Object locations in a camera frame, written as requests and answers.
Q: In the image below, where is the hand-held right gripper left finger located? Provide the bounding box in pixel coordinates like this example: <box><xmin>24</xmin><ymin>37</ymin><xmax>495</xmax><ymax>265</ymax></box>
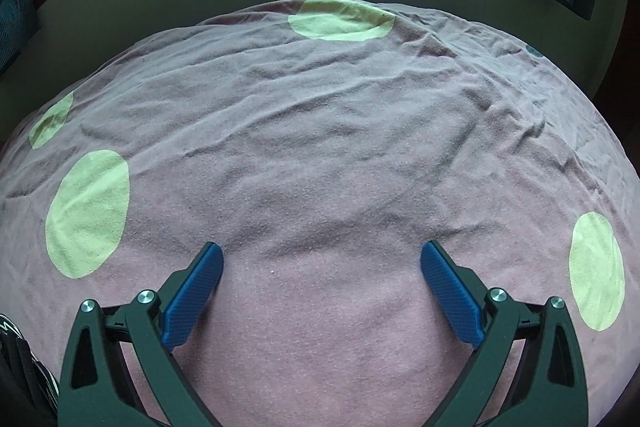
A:
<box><xmin>59</xmin><ymin>241</ymin><xmax>224</xmax><ymax>427</ymax></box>

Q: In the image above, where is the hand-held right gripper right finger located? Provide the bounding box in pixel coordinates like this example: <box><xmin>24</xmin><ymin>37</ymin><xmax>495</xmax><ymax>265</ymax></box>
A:
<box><xmin>420</xmin><ymin>239</ymin><xmax>590</xmax><ymax>427</ymax></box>

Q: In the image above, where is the black sweater with white print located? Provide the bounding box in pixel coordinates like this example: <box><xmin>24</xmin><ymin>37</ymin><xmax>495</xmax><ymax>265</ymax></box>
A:
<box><xmin>0</xmin><ymin>312</ymin><xmax>58</xmax><ymax>427</ymax></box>

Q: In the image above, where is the pink dotted bedsheet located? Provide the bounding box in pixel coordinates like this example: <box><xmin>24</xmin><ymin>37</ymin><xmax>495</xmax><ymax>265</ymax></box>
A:
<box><xmin>0</xmin><ymin>0</ymin><xmax>640</xmax><ymax>427</ymax></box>

